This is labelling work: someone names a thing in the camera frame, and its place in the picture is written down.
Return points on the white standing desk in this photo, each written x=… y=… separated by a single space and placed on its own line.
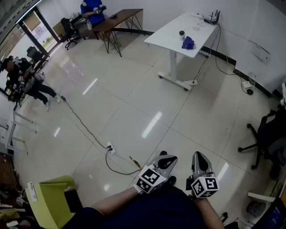
x=169 y=33

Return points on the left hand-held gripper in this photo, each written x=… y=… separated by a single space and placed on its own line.
x=152 y=177

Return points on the long white power strip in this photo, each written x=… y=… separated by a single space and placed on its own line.
x=197 y=15

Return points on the blue cloth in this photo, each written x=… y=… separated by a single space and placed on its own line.
x=188 y=42

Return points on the wooden desk with black legs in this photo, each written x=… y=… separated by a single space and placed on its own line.
x=120 y=18

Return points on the person's right forearm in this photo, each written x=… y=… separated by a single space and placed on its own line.
x=207 y=212

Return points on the person's left forearm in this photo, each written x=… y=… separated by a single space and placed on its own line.
x=116 y=201

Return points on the black round floor device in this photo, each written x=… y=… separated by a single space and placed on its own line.
x=250 y=91

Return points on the black power brick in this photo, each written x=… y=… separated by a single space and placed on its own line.
x=63 y=98

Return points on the small green bag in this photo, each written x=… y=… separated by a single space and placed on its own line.
x=119 y=43

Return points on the black office chair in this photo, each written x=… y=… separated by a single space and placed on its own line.
x=33 y=53
x=268 y=132
x=67 y=29

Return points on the white metal table frame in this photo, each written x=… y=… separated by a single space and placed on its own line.
x=10 y=134

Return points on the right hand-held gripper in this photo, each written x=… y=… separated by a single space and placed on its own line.
x=204 y=186

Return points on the green chair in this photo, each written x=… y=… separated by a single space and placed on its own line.
x=47 y=199

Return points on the white router with black antennas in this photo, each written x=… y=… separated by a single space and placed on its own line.
x=212 y=19

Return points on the small black round object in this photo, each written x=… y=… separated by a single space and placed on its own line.
x=182 y=34

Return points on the white wall box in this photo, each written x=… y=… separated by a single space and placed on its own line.
x=260 y=52

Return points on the black door frame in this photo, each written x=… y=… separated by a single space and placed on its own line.
x=47 y=23

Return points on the person's dark blue shirt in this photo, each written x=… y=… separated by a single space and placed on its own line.
x=156 y=212

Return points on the white square floor adapter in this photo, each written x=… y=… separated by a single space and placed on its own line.
x=246 y=84

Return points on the grey trash bin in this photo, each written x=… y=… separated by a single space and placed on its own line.
x=255 y=209

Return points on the short white power strip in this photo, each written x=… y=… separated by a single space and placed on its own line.
x=111 y=147

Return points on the person's black shoe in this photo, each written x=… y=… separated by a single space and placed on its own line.
x=172 y=180
x=163 y=153

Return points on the white wristband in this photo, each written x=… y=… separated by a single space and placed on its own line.
x=137 y=189

